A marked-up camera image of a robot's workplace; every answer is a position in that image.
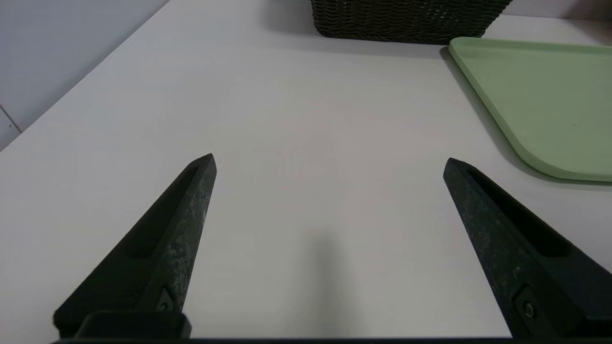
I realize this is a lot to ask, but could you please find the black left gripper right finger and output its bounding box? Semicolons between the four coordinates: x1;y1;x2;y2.
443;158;612;341

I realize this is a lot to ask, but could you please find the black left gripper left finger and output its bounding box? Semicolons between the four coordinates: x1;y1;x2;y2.
53;153;218;340

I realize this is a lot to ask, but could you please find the dark brown wicker basket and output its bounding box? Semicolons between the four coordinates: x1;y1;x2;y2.
310;0;514;46

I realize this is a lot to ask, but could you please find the light green plastic tray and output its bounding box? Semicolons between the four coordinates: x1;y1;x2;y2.
448;37;612;183

